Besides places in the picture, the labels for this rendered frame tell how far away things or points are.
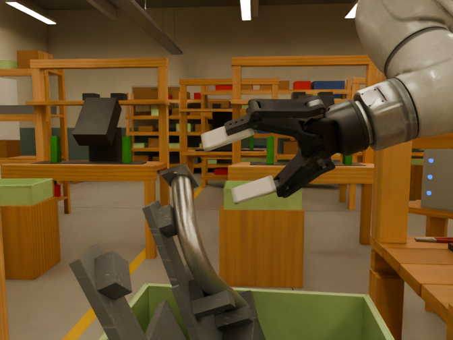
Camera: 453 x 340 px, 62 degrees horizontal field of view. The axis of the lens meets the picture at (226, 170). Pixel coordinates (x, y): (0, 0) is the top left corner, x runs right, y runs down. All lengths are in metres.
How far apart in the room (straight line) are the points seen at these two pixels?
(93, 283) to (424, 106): 0.44
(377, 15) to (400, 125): 0.20
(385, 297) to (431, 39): 0.99
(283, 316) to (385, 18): 0.52
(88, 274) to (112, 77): 11.41
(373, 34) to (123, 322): 0.52
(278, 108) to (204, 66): 10.66
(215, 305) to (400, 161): 0.91
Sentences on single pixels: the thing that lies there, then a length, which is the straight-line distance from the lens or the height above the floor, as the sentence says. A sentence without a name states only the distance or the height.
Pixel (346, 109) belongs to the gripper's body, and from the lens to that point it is 0.54.
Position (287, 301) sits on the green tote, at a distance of 0.74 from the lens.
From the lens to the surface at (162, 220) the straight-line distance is 0.54.
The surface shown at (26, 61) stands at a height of 2.12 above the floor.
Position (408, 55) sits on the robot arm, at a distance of 0.59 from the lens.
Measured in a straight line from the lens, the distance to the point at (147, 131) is 10.63.
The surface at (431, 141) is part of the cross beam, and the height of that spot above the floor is 1.21.
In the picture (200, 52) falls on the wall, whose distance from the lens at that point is 11.22.
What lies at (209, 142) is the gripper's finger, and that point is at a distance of 0.51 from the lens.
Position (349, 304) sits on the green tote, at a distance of 0.75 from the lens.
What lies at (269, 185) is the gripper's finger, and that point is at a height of 1.17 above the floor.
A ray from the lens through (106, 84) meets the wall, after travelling 11.79.
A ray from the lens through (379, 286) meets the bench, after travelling 1.41.
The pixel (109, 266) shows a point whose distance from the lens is 0.38.
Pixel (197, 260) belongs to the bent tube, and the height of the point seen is 1.08.
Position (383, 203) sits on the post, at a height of 1.01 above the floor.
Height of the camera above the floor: 1.26
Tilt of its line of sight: 6 degrees down
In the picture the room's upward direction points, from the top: straight up
